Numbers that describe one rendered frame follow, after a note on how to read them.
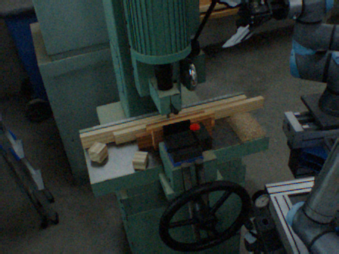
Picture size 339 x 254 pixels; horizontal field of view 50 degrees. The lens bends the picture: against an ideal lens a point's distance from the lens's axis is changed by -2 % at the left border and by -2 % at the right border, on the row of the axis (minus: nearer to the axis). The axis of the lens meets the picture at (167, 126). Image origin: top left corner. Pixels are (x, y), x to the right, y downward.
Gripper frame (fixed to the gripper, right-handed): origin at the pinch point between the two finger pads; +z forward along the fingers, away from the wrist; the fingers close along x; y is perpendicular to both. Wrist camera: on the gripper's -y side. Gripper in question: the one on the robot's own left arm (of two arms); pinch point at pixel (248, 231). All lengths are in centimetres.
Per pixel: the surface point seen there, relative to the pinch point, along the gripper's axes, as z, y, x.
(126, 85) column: 38, -50, -21
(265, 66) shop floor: 221, -39, 130
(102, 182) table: 14.1, -22.8, -37.5
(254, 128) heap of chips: 15.2, -26.7, 14.7
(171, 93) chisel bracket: 16.1, -44.1, -10.2
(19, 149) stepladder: 103, -30, -76
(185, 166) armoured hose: 1.3, -24.1, -14.3
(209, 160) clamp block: 2.8, -23.4, -6.4
